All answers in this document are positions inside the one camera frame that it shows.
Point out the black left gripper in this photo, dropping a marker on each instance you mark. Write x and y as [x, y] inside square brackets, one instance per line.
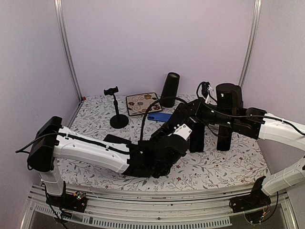
[155, 138]

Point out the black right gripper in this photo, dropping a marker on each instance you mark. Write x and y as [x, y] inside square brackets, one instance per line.
[195, 113]

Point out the blue edged black phone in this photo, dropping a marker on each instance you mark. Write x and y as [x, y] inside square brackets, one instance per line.
[197, 138]

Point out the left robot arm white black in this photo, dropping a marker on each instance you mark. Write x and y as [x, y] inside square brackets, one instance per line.
[152, 158]

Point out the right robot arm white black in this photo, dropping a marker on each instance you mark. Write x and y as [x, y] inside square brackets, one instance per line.
[229, 114]

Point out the blue phone face down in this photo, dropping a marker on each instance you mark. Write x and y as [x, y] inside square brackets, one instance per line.
[159, 117]

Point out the black tall phone holder stand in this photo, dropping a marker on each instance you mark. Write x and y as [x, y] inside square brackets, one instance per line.
[118, 121]

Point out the teal cased dark phone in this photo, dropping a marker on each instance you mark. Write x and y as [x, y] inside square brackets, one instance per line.
[115, 139]

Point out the black cylindrical speaker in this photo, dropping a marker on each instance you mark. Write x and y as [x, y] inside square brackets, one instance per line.
[170, 89]

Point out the floral square ceramic plate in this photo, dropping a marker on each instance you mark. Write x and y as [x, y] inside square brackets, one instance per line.
[137, 104]

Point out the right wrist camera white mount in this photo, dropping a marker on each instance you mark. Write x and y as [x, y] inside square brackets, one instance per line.
[206, 92]

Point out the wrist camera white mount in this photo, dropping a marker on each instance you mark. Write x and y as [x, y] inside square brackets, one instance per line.
[183, 131]
[206, 92]

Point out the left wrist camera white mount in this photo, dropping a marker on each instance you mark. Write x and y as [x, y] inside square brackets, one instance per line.
[183, 131]

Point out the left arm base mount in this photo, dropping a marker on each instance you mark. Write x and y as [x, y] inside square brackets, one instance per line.
[74, 202]

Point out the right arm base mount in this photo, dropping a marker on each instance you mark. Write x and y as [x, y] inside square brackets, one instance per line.
[255, 199]

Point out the right aluminium frame post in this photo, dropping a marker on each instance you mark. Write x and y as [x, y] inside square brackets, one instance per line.
[251, 41]

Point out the aluminium frame post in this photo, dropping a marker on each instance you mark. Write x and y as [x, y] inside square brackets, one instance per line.
[66, 47]
[251, 41]

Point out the left aluminium frame post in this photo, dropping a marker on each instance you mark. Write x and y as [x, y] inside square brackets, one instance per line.
[66, 47]

